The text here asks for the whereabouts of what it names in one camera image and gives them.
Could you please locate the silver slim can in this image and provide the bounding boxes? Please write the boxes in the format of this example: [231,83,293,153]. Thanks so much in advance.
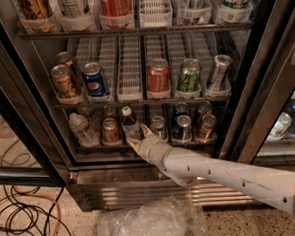
[206,54,232,91]

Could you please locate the white can behind right door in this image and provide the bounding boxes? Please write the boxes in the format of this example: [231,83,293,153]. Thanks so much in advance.
[267,113,291,142]

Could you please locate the empty white rack tray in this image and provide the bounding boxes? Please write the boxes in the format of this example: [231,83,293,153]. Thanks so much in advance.
[116,36,143,102]

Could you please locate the bronze can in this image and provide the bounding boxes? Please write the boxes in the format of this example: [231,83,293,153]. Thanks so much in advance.
[196,114,217,142]
[193,101,212,124]

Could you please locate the copper can rear bottom shelf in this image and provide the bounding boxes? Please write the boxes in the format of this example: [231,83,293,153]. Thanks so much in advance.
[102,106,118,119]

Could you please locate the orange floor cable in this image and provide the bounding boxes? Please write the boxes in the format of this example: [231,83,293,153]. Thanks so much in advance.
[12,182,64,236]

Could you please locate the brown bottle with white cap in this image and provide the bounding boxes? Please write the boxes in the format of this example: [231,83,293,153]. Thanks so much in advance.
[121,106,141,140]

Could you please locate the red can top shelf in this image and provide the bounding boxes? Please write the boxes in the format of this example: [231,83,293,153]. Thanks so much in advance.
[100,0,132,17]

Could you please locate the green can middle shelf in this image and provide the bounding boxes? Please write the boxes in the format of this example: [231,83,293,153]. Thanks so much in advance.
[176,58,202,93]

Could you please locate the orange can middle shelf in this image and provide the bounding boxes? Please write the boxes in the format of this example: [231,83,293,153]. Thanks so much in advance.
[147,58,170,93]

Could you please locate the green can bottom shelf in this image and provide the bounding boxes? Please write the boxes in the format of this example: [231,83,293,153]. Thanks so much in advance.
[150,115,168,141]

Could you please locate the left glass fridge door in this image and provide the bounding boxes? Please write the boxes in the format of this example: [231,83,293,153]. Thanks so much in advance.
[0,21,69,187]

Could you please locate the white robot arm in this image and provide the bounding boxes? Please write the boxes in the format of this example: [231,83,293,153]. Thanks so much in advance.
[127,125,295,215]

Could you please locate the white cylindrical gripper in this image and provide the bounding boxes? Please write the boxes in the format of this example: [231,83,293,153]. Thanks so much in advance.
[126,124,172,166]

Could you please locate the black floor cables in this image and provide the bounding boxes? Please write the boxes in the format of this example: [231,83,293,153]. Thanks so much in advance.
[0,179,75,236]

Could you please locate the bronze can rear bottom right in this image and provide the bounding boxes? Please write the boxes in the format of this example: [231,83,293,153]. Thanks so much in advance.
[193,101,212,124]

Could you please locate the blue can front bottom shelf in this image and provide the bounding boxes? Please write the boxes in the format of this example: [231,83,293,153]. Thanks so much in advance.
[173,115,192,143]

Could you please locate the blue pepsi can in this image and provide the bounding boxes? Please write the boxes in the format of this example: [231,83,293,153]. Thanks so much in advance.
[82,62,110,98]

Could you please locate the clear plastic water bottle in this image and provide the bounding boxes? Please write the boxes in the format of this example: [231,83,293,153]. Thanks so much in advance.
[69,113,98,147]

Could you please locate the white grey can top shelf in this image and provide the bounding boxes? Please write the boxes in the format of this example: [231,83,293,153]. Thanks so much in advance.
[58,0,89,19]

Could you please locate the copper can front bottom shelf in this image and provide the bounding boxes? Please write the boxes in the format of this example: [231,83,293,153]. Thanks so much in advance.
[101,118,121,146]

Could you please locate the blue can shelf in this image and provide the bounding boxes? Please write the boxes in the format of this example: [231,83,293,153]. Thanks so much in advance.
[172,102,189,119]
[173,115,192,143]

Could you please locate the clear plastic bag bin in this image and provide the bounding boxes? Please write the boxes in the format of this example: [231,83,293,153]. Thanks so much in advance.
[97,197,207,236]

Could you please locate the gold can shelf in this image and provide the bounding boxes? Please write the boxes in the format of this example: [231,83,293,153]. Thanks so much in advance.
[50,64,82,99]
[56,51,80,79]
[17,0,52,20]

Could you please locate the copper can shelf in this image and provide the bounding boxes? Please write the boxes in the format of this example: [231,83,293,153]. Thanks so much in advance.
[101,118,121,146]
[102,106,118,119]

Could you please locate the gold can rear middle shelf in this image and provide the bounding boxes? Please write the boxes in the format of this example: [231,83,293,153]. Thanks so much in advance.
[56,51,80,79]

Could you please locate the blue can rear bottom shelf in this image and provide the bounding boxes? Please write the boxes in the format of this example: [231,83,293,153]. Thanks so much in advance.
[172,102,189,119]

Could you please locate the steel fridge base grille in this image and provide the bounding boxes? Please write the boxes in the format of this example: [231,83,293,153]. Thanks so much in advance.
[66,155,295,216]

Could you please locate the gold can front middle shelf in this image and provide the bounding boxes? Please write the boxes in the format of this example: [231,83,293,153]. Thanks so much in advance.
[50,64,82,99]

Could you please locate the bronze can front bottom right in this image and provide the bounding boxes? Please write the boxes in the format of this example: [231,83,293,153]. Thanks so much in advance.
[196,114,217,142]

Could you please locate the gold can top shelf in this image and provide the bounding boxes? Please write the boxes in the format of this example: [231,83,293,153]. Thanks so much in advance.
[17,0,52,20]

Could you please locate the right fridge door frame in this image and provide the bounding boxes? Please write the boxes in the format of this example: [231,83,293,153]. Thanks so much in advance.
[215,0,295,171]

